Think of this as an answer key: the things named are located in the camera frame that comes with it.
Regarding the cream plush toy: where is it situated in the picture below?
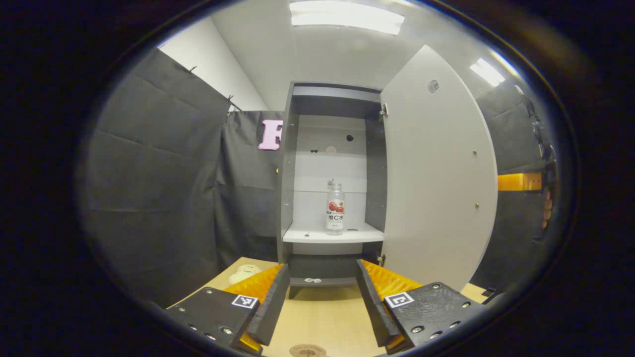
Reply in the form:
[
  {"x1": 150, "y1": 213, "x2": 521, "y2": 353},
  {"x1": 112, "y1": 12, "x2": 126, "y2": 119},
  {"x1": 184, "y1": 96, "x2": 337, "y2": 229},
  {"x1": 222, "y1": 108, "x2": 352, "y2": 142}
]
[{"x1": 228, "y1": 264, "x2": 262, "y2": 286}]

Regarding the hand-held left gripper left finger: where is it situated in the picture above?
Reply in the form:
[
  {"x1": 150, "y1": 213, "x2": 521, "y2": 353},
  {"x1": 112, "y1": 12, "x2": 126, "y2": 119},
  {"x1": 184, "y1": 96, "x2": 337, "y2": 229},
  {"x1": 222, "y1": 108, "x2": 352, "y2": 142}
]
[{"x1": 164, "y1": 263, "x2": 291, "y2": 357}]

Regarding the large ceiling light panel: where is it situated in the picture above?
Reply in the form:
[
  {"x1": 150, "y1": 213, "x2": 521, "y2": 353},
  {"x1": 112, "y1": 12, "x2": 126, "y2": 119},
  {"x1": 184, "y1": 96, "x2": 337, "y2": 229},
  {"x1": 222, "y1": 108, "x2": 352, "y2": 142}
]
[{"x1": 289, "y1": 0, "x2": 405, "y2": 36}]

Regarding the round brown coaster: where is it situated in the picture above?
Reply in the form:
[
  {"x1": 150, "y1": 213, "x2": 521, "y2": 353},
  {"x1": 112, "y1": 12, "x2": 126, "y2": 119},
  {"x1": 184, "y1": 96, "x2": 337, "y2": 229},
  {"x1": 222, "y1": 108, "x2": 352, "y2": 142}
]
[{"x1": 289, "y1": 344, "x2": 328, "y2": 357}]

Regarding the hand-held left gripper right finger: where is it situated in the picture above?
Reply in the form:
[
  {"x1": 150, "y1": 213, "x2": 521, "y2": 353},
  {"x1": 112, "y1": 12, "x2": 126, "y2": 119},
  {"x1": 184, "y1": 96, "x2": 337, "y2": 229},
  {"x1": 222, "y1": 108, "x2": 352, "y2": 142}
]
[{"x1": 355, "y1": 259, "x2": 489, "y2": 355}]

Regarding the clear bottle red label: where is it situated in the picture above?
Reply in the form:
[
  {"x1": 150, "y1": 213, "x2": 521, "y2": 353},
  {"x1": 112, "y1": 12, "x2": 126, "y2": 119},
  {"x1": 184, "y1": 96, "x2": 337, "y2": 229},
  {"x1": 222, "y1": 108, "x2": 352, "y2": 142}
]
[{"x1": 325, "y1": 179, "x2": 346, "y2": 236}]

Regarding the white cabinet door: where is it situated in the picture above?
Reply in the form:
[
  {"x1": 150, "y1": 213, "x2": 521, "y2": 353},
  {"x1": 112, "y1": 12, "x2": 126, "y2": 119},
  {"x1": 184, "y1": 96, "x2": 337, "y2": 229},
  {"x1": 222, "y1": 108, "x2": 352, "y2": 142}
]
[{"x1": 380, "y1": 45, "x2": 498, "y2": 293}]

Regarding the grey cabinet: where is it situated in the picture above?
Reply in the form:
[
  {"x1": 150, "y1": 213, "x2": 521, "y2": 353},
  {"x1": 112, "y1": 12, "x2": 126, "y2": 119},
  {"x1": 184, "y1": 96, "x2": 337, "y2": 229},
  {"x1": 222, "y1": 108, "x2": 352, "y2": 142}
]
[{"x1": 276, "y1": 81, "x2": 388, "y2": 299}]

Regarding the black backdrop cloth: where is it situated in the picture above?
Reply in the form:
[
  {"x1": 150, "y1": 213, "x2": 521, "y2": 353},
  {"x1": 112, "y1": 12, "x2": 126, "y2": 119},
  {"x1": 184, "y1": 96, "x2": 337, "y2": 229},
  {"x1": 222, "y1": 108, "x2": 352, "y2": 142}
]
[{"x1": 79, "y1": 48, "x2": 559, "y2": 308}]

